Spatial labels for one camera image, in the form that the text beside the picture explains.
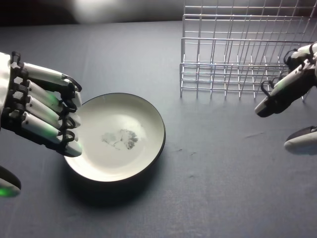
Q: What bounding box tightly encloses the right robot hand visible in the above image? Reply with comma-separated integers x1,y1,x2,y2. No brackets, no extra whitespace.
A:
254,42,317,156

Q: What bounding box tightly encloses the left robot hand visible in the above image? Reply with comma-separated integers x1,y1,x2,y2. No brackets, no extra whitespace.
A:
0,51,84,199

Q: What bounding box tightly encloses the grey tablecloth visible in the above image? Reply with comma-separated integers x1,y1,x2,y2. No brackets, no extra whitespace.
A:
0,19,317,238

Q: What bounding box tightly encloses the wire dish rack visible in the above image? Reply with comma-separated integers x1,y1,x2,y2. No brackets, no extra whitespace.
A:
179,0,317,103

